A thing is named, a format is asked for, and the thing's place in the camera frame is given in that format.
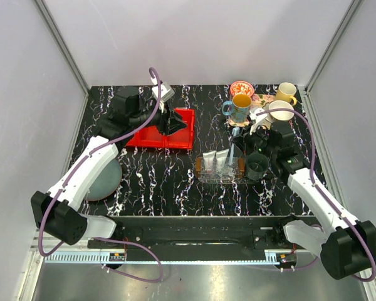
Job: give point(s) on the yellow mug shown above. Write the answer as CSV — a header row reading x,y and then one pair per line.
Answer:
x,y
286,92

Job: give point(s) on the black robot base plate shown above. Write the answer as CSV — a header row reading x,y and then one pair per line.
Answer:
x,y
257,238

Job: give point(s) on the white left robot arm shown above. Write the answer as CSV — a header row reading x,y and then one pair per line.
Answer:
x,y
56,211

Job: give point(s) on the white cup on saucer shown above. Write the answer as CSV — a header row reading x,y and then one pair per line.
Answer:
x,y
282,111

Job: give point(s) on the red patterned bowl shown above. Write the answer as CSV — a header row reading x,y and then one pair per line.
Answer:
x,y
241,87

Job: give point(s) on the white toothpaste tube red cap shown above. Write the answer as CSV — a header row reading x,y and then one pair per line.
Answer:
x,y
208,158

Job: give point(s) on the red bin with toothpaste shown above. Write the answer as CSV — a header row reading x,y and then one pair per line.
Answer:
x,y
148,137

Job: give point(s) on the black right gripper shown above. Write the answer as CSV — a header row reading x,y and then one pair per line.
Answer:
x,y
245,141

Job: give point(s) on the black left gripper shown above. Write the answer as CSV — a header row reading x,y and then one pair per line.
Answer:
x,y
169,121

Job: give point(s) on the blue floral mug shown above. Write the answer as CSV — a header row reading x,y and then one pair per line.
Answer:
x,y
238,108

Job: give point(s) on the blue-grey ceramic plate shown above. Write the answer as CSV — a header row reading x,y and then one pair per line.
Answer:
x,y
106,183

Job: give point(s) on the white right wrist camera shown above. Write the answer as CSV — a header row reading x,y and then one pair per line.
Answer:
x,y
258,118

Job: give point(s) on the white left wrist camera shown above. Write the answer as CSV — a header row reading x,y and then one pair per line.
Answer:
x,y
166,92

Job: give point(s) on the white toothpaste tube dark cap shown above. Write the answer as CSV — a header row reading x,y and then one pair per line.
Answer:
x,y
221,159

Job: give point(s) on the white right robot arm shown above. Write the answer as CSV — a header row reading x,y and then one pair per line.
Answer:
x,y
343,243

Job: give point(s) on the floral placemat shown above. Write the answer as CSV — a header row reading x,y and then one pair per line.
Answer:
x,y
258,100

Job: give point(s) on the white toothbrush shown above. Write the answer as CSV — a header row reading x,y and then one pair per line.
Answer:
x,y
235,132

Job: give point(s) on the red bin with mug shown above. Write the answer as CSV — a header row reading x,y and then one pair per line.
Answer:
x,y
184,138

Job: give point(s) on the dark grey mug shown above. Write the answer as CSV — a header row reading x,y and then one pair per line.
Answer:
x,y
257,166

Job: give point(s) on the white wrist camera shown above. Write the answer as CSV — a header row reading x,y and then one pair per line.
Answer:
x,y
166,92
258,118

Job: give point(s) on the clear glass tray wooden handles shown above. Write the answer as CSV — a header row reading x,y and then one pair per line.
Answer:
x,y
213,173

